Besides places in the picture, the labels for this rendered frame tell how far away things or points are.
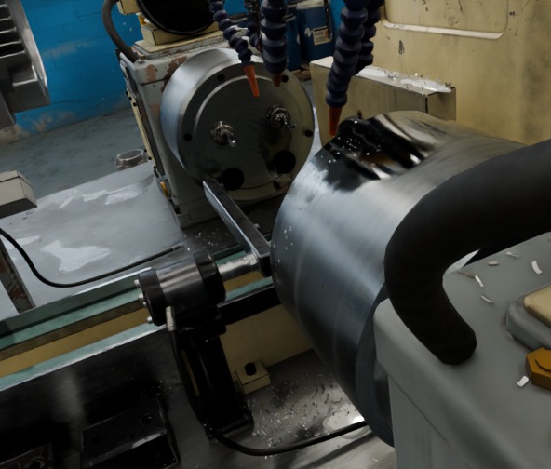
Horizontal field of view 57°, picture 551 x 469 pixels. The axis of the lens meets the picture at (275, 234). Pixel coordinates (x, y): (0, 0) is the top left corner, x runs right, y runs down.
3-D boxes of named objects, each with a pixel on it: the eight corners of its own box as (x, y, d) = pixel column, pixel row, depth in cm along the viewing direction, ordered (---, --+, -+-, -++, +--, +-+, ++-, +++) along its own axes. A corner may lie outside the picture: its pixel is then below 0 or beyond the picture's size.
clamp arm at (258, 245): (286, 272, 56) (222, 194, 77) (281, 248, 54) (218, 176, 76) (257, 283, 55) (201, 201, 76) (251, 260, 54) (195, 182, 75)
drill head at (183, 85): (265, 137, 123) (244, 29, 111) (334, 185, 92) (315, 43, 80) (166, 167, 117) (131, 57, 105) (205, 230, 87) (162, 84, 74)
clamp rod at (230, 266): (259, 261, 58) (255, 247, 57) (264, 270, 56) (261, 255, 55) (191, 287, 56) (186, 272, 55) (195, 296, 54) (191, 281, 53)
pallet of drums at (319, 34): (316, 60, 625) (308, -6, 589) (349, 68, 558) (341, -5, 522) (226, 86, 596) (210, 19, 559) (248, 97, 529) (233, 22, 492)
